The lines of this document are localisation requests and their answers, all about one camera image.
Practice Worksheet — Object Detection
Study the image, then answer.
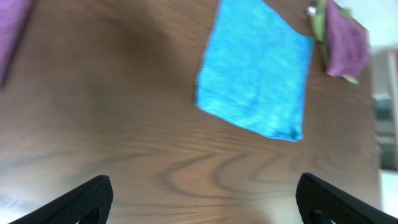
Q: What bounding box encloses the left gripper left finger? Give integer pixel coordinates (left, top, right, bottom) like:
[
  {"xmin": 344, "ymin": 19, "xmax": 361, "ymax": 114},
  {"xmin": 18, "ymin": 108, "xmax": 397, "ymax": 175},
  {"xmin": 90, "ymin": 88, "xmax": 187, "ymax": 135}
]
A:
[{"xmin": 10, "ymin": 175, "xmax": 113, "ymax": 224}]

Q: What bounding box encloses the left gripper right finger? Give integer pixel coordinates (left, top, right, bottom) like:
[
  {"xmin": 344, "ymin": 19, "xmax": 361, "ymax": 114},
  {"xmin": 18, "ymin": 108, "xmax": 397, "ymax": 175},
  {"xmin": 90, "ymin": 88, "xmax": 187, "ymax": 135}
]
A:
[{"xmin": 295, "ymin": 172, "xmax": 397, "ymax": 224}]

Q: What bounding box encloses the blue microfibre cloth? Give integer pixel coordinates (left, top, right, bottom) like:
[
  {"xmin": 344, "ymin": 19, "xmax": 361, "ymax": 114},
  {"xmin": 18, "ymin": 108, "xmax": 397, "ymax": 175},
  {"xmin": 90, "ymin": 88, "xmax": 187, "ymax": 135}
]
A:
[{"xmin": 195, "ymin": 0, "xmax": 314, "ymax": 142}]

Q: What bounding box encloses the crumpled purple cloth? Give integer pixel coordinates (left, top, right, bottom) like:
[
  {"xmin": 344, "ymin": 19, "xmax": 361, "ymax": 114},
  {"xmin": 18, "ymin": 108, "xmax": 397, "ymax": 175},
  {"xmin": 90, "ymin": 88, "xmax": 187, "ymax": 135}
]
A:
[{"xmin": 326, "ymin": 1, "xmax": 369, "ymax": 79}]

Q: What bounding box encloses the green cloth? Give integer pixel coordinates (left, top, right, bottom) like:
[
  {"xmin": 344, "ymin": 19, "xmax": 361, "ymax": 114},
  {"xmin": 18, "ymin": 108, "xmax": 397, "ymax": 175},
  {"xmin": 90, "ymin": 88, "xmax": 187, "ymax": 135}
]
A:
[{"xmin": 308, "ymin": 0, "xmax": 368, "ymax": 84}]

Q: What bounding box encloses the white cloth tag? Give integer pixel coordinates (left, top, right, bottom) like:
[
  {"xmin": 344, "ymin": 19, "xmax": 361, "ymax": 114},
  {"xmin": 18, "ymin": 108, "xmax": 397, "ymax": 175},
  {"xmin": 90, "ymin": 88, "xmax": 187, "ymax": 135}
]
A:
[{"xmin": 307, "ymin": 5, "xmax": 318, "ymax": 17}]

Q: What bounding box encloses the folded purple cloth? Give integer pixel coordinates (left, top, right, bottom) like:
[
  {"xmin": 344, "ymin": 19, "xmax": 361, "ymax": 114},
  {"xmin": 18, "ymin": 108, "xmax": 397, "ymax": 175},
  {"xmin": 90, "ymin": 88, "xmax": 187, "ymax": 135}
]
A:
[{"xmin": 1, "ymin": 0, "xmax": 34, "ymax": 87}]

